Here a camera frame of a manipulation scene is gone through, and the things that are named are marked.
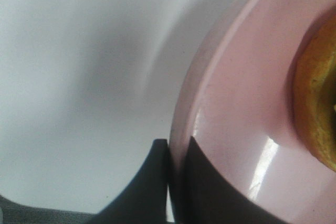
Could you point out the toy burger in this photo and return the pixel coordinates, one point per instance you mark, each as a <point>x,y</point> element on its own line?
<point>314,95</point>

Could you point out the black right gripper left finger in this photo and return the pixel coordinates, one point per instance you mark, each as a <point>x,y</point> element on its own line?
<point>144,198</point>

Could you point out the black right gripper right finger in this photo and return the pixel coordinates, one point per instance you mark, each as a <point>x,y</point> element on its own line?
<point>204,196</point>

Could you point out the pink round plate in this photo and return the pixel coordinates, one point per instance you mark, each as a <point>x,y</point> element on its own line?
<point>236,102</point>

